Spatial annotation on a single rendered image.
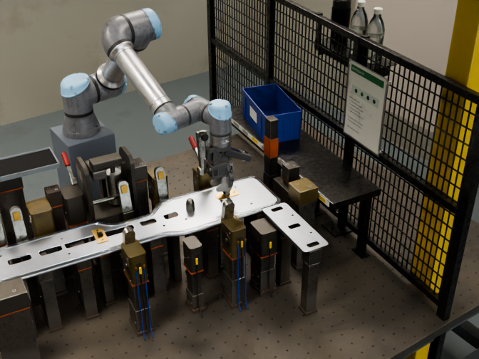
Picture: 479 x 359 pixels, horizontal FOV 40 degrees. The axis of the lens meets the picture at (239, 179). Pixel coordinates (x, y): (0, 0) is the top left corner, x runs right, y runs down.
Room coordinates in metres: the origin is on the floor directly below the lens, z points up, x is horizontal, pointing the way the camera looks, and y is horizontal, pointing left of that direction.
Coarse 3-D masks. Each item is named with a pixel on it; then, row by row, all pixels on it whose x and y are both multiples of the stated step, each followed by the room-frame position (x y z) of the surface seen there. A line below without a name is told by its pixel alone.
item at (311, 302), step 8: (320, 248) 1.78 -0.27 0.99; (304, 256) 1.78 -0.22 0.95; (312, 256) 1.76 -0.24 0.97; (320, 256) 1.78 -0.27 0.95; (304, 264) 1.79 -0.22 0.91; (312, 264) 1.76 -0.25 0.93; (304, 272) 1.79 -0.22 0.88; (312, 272) 1.77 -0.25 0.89; (304, 280) 1.78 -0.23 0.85; (312, 280) 1.77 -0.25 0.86; (304, 288) 1.78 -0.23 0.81; (312, 288) 1.77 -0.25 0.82; (304, 296) 1.78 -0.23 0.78; (312, 296) 1.77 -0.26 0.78; (304, 304) 1.77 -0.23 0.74; (312, 304) 1.77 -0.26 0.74; (304, 312) 1.77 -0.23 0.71; (312, 312) 1.77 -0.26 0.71
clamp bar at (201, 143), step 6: (198, 132) 2.19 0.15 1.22; (204, 132) 2.20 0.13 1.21; (198, 138) 2.18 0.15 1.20; (204, 138) 2.16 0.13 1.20; (198, 144) 2.18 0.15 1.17; (204, 144) 2.20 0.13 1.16; (198, 150) 2.18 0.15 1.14; (204, 150) 2.19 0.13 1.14; (198, 156) 2.18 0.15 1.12; (204, 156) 2.19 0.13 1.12
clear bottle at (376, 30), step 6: (378, 12) 2.34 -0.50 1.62; (372, 18) 2.35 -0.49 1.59; (378, 18) 2.34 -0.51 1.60; (372, 24) 2.34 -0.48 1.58; (378, 24) 2.33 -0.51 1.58; (372, 30) 2.33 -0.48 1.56; (378, 30) 2.32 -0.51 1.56; (384, 30) 2.34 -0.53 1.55; (372, 36) 2.33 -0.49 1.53; (378, 36) 2.32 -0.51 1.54; (378, 42) 2.32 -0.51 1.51; (378, 54) 2.33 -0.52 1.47; (378, 60) 2.33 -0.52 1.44
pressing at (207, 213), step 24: (192, 192) 2.11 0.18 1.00; (216, 192) 2.11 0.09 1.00; (240, 192) 2.11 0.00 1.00; (264, 192) 2.11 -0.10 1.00; (144, 216) 1.95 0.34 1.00; (192, 216) 1.96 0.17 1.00; (216, 216) 1.96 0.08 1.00; (240, 216) 1.96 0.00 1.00; (48, 240) 1.82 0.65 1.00; (72, 240) 1.82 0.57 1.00; (120, 240) 1.81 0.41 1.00; (144, 240) 1.82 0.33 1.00; (0, 264) 1.69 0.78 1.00; (24, 264) 1.69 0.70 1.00; (48, 264) 1.69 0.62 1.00; (72, 264) 1.70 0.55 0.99
